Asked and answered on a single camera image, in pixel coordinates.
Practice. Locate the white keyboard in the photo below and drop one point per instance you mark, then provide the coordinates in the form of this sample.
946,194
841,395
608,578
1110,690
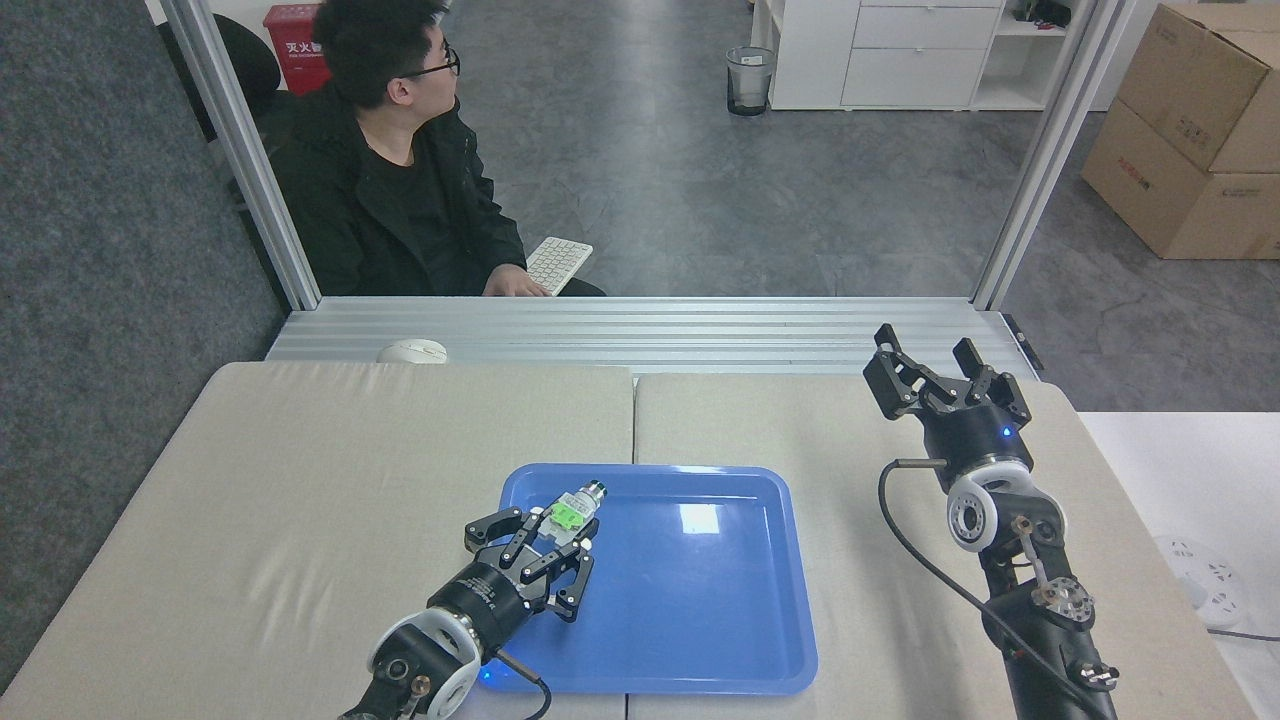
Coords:
558,263

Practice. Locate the seated person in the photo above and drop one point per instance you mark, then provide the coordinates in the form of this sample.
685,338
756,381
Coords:
380,210

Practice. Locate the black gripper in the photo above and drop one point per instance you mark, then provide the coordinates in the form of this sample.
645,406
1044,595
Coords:
980,435
485,600

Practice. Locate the person's left hand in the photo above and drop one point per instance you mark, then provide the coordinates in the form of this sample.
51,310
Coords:
515,284

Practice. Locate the white power strip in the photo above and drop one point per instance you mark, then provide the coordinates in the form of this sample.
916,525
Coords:
1205,585

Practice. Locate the beige table pad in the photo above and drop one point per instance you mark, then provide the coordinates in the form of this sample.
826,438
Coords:
350,450
800,420

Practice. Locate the green white switch part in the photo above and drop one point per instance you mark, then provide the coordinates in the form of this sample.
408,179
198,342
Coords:
570,512

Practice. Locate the black office chair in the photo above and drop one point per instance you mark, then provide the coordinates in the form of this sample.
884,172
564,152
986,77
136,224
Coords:
250,60

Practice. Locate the ribbed aluminium table rail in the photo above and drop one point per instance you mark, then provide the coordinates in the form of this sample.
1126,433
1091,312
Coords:
650,335

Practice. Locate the red fire equipment box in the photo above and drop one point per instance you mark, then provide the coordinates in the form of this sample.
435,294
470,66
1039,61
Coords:
295,45

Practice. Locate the tilted cardboard box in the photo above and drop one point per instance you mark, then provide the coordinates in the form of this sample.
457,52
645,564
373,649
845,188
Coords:
1210,80

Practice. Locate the blue plastic tray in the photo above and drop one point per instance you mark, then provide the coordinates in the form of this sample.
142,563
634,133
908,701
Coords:
700,600

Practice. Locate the black rail end bracket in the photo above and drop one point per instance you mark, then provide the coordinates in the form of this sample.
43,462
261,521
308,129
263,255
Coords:
1025,342

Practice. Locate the black item on shelf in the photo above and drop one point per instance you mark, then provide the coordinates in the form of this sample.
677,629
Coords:
1045,12

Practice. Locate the white computer mouse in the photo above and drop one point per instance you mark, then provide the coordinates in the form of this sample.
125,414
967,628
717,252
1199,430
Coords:
412,351

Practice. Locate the large flat cardboard box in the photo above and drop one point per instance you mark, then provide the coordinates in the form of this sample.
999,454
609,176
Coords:
1160,195

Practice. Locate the silver aluminium post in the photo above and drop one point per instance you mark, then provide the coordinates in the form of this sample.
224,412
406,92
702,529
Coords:
1050,150
240,150

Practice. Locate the white side table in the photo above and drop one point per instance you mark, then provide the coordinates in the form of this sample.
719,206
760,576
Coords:
1180,470

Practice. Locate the grey mesh waste bin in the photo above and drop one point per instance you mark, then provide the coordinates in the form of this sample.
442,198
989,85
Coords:
750,80

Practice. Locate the white drawer cabinet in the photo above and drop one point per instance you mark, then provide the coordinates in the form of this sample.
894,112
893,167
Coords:
900,70

